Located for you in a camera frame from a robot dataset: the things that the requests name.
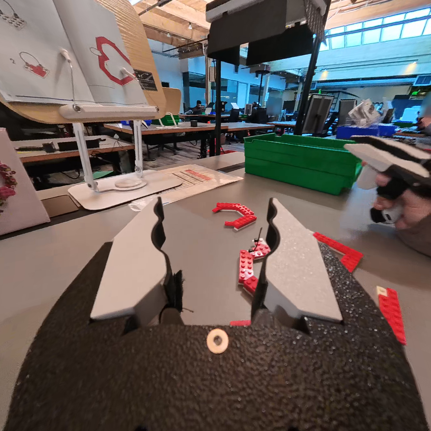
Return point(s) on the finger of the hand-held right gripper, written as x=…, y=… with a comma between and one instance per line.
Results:
x=387, y=144
x=380, y=158

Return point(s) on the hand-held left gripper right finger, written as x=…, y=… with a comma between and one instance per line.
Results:
x=298, y=269

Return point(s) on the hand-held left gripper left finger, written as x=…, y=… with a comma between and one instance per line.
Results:
x=131, y=266

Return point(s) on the curved red lego assembly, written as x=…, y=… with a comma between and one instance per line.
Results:
x=235, y=207

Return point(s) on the person's right forearm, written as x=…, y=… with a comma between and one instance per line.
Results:
x=416, y=240

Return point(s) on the angled red lego assembly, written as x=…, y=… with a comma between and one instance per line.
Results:
x=352, y=259

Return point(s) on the small red lego plate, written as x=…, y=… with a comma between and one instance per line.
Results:
x=240, y=323

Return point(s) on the straight red lego assembly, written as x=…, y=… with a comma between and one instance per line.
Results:
x=392, y=313

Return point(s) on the lego instruction booklet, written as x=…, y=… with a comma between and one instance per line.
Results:
x=67, y=33

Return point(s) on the person's right hand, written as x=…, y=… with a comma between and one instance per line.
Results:
x=414, y=208

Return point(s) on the blue plastic bin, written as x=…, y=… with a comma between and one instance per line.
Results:
x=357, y=132

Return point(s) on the clear bag of white parts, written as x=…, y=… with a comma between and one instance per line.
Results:
x=363, y=112

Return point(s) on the green plastic bin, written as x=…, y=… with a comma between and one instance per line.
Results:
x=296, y=176
x=296, y=146

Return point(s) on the laminated paper sheet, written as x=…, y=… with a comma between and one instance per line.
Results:
x=202, y=176

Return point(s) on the flat black device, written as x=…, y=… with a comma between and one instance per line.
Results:
x=77, y=144

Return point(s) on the white card with flowers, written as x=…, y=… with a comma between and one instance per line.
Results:
x=23, y=188

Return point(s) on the small black device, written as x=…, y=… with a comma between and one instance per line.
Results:
x=49, y=147

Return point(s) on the long wooden desk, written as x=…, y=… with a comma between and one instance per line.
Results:
x=188, y=128

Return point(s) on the black overhead frame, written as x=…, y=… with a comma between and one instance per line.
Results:
x=242, y=30

